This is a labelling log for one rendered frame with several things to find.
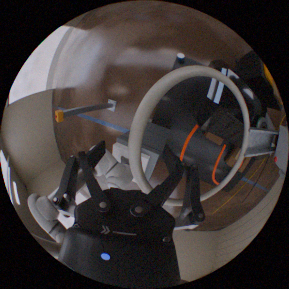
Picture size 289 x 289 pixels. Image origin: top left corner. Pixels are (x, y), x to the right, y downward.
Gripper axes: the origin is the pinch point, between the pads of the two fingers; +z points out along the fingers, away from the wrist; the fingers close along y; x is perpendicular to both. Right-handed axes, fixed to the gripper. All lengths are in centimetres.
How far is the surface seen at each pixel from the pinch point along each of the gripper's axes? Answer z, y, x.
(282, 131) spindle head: -17, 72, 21
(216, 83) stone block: 32, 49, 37
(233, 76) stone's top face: 21, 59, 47
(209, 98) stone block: 36, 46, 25
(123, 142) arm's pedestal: 58, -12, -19
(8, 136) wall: 27, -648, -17
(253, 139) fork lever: 0, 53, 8
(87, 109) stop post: 102, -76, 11
